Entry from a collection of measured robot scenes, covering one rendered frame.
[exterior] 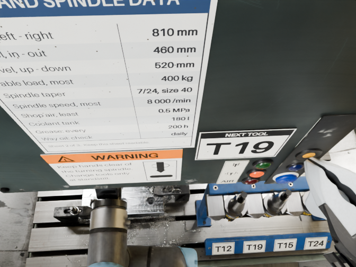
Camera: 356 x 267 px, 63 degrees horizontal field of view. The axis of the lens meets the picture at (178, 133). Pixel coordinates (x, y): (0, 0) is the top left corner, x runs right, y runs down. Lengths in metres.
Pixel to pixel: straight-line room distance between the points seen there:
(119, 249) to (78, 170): 0.26
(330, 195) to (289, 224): 0.86
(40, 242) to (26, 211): 0.37
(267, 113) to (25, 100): 0.20
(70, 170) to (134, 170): 0.08
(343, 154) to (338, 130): 1.18
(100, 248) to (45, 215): 0.66
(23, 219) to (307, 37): 1.46
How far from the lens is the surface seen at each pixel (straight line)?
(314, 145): 0.36
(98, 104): 0.25
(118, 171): 0.38
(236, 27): 0.19
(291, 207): 0.89
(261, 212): 0.86
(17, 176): 0.42
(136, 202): 1.07
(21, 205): 1.57
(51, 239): 1.21
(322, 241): 1.21
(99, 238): 0.61
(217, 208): 0.83
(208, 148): 0.32
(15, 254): 1.53
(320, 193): 0.37
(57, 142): 0.31
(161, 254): 0.69
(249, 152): 0.35
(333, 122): 0.32
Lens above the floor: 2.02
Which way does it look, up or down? 62 degrees down
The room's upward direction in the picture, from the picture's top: 2 degrees clockwise
